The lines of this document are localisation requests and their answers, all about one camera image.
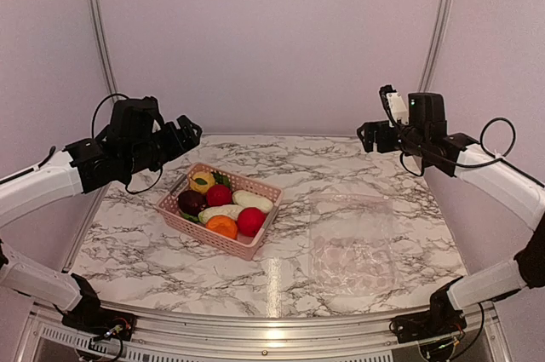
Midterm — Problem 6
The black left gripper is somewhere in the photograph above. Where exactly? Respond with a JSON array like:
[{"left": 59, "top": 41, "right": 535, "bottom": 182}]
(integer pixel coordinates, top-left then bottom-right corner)
[{"left": 123, "top": 114, "right": 201, "bottom": 176}]

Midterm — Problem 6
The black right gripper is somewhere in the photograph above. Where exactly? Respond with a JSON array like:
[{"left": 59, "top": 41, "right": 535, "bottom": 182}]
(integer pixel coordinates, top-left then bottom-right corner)
[{"left": 357, "top": 120, "right": 427, "bottom": 158}]

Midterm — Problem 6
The red toy apple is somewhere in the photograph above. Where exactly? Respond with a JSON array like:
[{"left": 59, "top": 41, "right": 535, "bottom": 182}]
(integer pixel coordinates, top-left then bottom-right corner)
[
  {"left": 206, "top": 184, "right": 232, "bottom": 207},
  {"left": 237, "top": 207, "right": 267, "bottom": 238}
]

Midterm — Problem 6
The orange toy orange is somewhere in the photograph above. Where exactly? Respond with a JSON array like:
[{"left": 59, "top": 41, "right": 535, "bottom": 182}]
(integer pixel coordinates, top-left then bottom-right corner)
[{"left": 205, "top": 215, "right": 238, "bottom": 239}]

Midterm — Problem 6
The clear pink zip top bag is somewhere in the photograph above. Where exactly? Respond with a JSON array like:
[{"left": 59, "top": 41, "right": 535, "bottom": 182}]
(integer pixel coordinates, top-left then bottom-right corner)
[{"left": 308, "top": 193, "right": 399, "bottom": 296}]

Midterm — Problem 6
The pink perforated plastic basket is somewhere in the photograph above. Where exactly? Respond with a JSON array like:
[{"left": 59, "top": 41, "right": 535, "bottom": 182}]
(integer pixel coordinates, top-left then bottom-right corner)
[{"left": 157, "top": 163, "right": 283, "bottom": 261}]

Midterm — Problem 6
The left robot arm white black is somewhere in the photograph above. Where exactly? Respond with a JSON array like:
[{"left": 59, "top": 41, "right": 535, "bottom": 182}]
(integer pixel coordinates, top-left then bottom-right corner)
[{"left": 1, "top": 95, "right": 202, "bottom": 332}]

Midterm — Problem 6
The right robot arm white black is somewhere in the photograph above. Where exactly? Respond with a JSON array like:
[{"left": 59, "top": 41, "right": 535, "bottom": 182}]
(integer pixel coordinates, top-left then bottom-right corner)
[{"left": 357, "top": 85, "right": 544, "bottom": 335}]

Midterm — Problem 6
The yellow toy lemon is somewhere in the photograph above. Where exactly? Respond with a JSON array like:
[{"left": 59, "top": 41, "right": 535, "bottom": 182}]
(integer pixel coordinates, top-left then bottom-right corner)
[{"left": 189, "top": 171, "right": 216, "bottom": 195}]

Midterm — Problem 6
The dark maroon toy fruit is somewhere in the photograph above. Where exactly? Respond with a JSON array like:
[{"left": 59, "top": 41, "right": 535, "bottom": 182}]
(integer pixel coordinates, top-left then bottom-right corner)
[{"left": 177, "top": 189, "right": 207, "bottom": 216}]

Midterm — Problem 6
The white toy vegetable upper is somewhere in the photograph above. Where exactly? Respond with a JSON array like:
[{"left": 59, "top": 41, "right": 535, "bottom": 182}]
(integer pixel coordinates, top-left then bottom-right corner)
[{"left": 232, "top": 190, "right": 273, "bottom": 214}]

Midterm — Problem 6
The white toy vegetable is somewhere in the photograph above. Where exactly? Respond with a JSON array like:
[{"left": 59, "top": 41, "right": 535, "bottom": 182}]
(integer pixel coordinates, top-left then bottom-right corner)
[
  {"left": 198, "top": 204, "right": 244, "bottom": 225},
  {"left": 232, "top": 190, "right": 273, "bottom": 214}
]

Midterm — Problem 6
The white toy vegetable lower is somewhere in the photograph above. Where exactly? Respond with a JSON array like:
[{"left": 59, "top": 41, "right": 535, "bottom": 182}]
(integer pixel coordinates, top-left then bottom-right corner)
[{"left": 198, "top": 204, "right": 244, "bottom": 225}]

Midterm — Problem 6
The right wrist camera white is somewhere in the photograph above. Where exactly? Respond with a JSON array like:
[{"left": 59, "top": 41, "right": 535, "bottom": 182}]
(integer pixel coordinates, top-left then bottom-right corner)
[{"left": 379, "top": 84, "right": 409, "bottom": 127}]

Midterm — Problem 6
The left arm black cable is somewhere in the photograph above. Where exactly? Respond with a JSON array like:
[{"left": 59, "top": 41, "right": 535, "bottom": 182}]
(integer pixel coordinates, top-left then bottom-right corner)
[{"left": 91, "top": 93, "right": 165, "bottom": 195}]

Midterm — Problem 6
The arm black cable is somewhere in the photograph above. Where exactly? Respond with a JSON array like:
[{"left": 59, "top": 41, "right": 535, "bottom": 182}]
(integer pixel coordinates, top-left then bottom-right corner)
[
  {"left": 399, "top": 117, "right": 517, "bottom": 178},
  {"left": 91, "top": 93, "right": 165, "bottom": 195}
]

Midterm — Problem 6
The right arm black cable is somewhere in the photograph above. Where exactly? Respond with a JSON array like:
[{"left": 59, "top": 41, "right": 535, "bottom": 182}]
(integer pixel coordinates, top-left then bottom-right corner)
[{"left": 399, "top": 117, "right": 517, "bottom": 178}]

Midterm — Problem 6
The right aluminium frame post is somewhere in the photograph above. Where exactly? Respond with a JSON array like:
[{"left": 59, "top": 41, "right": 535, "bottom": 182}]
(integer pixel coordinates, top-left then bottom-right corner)
[{"left": 417, "top": 0, "right": 453, "bottom": 93}]

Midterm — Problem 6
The aluminium frame post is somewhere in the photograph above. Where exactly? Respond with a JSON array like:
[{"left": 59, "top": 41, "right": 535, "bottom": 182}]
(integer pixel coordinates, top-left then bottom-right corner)
[
  {"left": 417, "top": 0, "right": 453, "bottom": 93},
  {"left": 88, "top": 0, "right": 118, "bottom": 95}
]

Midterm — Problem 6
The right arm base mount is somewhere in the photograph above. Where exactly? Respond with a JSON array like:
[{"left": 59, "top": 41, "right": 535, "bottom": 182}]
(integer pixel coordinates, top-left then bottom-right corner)
[{"left": 389, "top": 278, "right": 468, "bottom": 343}]

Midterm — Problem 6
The left aluminium frame post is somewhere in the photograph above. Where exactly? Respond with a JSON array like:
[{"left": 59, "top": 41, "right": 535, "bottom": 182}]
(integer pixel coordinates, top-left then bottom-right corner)
[{"left": 88, "top": 0, "right": 118, "bottom": 95}]

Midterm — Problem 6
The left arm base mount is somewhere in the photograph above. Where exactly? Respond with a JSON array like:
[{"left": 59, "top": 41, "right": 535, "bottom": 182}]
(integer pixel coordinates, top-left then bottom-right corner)
[{"left": 62, "top": 273, "right": 136, "bottom": 341}]

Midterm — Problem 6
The aluminium front rail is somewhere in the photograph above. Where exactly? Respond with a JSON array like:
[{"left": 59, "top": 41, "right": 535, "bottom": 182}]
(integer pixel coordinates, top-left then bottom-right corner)
[{"left": 16, "top": 289, "right": 512, "bottom": 362}]

